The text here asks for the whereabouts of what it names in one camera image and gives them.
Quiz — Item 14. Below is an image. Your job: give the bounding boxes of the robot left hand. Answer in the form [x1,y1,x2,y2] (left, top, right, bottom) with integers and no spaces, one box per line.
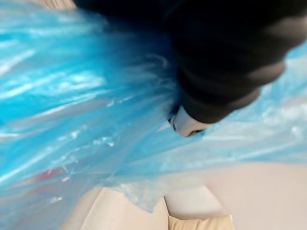
[72,0,307,138]

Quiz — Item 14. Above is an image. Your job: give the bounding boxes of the beige cushion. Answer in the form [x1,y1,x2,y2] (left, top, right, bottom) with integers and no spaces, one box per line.
[167,214,235,230]

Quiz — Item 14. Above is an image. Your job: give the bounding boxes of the red item inside bag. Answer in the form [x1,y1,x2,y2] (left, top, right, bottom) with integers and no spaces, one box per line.
[35,167,67,183]

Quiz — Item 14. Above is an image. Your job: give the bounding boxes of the blue plastic trash bag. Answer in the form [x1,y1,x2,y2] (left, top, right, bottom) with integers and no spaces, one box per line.
[0,2,307,230]

